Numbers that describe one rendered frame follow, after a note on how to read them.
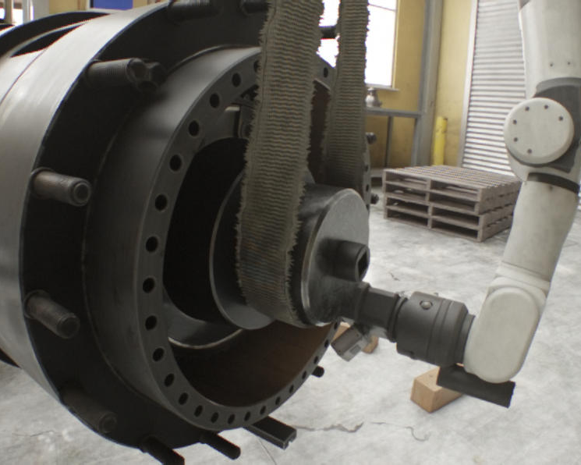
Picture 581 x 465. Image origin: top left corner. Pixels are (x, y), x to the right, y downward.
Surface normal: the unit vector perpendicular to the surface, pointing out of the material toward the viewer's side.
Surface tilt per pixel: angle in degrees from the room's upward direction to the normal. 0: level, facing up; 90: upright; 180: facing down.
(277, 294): 104
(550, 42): 71
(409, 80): 90
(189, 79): 37
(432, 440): 0
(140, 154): 58
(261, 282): 98
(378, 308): 50
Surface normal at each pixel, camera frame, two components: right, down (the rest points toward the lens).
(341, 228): 0.83, 0.19
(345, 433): 0.04, -0.96
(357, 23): 0.50, 0.45
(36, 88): -0.41, -0.43
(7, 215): -0.52, -0.05
